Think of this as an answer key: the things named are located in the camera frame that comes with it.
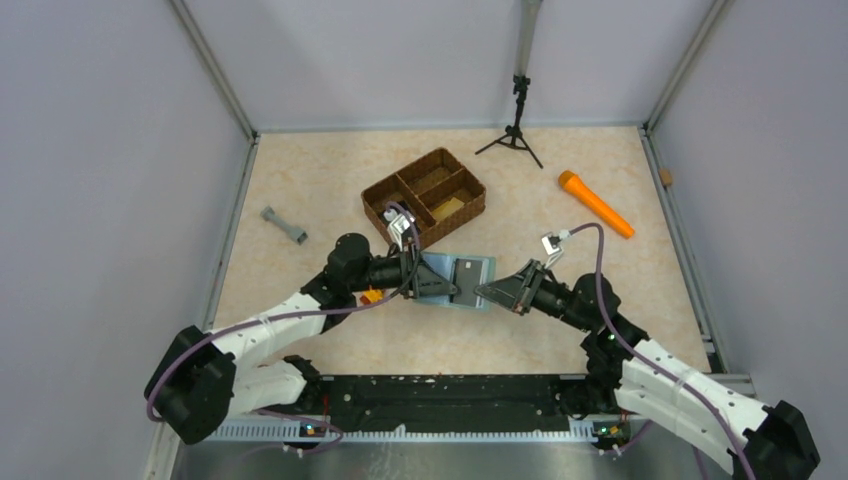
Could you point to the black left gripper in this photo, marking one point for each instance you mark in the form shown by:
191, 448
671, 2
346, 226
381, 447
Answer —
414, 271

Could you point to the grey striped credit card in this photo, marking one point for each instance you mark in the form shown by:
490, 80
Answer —
467, 275

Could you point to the small wooden block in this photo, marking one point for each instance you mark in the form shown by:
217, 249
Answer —
666, 177

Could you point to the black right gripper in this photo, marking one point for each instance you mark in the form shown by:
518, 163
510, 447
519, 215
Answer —
517, 291

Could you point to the orange red toy block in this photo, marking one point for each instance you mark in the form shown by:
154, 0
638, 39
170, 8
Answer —
372, 296

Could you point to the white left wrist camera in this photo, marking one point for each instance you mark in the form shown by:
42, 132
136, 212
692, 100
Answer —
402, 228

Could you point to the aluminium frame rail front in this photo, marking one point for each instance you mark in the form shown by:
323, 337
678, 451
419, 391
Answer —
464, 430

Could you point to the green card holder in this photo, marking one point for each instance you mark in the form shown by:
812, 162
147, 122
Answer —
444, 264

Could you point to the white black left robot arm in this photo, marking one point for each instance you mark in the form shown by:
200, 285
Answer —
207, 377

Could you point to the yellow card in basket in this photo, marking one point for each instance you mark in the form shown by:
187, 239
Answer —
446, 209

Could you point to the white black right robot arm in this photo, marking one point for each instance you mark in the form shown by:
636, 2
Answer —
747, 438

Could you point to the black camera tripod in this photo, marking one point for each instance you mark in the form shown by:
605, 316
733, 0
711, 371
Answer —
513, 137

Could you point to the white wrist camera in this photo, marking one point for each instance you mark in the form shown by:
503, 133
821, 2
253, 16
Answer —
553, 245
402, 228

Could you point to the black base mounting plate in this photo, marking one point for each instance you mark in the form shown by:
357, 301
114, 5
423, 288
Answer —
450, 404

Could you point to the brown wicker divided basket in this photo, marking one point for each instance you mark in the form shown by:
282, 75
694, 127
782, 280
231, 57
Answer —
420, 187

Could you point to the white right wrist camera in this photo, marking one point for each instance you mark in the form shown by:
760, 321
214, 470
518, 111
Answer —
553, 245

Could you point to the orange flashlight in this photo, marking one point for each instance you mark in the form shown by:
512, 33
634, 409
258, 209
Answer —
571, 183

